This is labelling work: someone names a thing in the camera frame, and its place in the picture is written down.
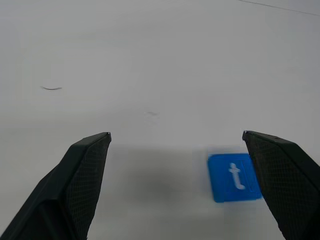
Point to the blue letter t tile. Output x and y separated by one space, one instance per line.
222 180

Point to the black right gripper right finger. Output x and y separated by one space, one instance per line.
287 185

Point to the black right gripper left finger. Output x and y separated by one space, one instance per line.
62 190

